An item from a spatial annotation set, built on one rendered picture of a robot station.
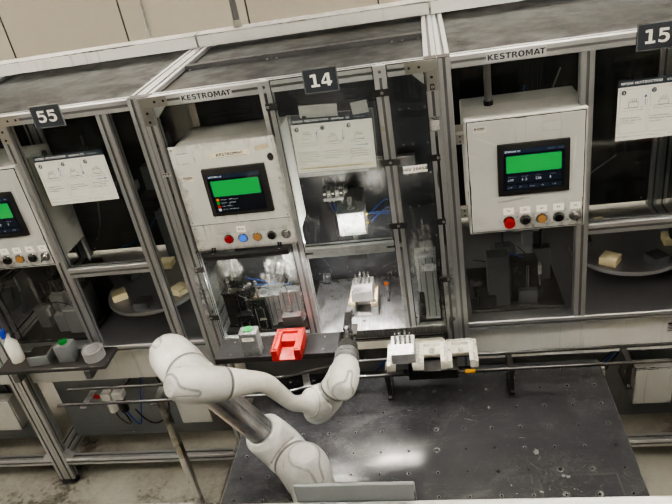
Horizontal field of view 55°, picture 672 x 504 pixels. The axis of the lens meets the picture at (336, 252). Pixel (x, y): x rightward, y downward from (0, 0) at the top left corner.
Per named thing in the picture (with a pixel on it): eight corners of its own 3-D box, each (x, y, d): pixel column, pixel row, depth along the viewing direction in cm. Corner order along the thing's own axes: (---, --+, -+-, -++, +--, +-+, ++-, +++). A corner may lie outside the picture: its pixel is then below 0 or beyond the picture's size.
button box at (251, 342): (243, 356, 274) (237, 334, 269) (247, 345, 281) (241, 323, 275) (261, 355, 273) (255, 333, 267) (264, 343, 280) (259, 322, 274)
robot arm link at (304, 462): (308, 523, 217) (296, 479, 207) (280, 491, 231) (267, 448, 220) (346, 495, 225) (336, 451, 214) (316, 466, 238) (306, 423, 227)
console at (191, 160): (196, 255, 263) (164, 150, 240) (215, 223, 287) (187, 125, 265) (296, 246, 256) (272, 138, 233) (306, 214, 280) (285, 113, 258)
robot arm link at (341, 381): (339, 347, 223) (322, 371, 229) (335, 377, 210) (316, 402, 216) (366, 360, 225) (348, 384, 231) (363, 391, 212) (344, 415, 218)
